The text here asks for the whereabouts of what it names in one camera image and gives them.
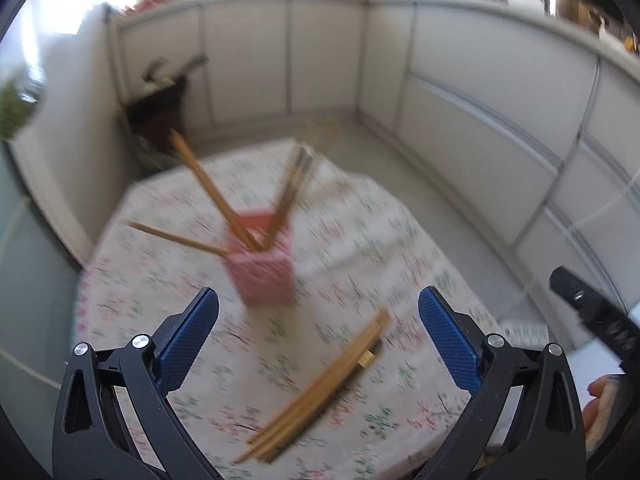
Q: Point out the metal wok lid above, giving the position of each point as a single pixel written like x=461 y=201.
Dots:
x=160 y=79

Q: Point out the red plastic basket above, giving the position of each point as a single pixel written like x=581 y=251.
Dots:
x=145 y=5

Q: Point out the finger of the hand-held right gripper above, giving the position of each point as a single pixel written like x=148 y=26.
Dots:
x=595 y=305

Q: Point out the pink perforated utensil holder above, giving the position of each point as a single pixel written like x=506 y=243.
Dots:
x=260 y=275

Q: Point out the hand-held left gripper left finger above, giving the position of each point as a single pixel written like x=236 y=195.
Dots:
x=192 y=335

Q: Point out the dark stool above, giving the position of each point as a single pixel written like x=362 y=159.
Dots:
x=155 y=130

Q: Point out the frosted glass door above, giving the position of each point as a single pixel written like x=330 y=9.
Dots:
x=30 y=285

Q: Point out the pile of wooden chopsticks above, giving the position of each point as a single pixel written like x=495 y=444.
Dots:
x=320 y=390

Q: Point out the black wok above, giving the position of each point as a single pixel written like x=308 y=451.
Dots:
x=160 y=95

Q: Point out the person's right hand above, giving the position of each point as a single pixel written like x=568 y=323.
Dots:
x=605 y=405

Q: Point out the tan bamboo chopstick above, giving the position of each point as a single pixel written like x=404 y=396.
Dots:
x=175 y=237
x=215 y=195
x=287 y=195
x=300 y=185

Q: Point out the floral tablecloth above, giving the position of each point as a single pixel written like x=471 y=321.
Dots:
x=150 y=285

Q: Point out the plastic bag of green vegetables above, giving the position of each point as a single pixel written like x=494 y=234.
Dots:
x=15 y=110

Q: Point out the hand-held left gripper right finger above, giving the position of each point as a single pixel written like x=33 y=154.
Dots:
x=445 y=335

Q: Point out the white kitchen cabinets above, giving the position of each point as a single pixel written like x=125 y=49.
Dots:
x=475 y=60

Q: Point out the large steel pot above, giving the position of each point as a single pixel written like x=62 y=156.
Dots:
x=570 y=10

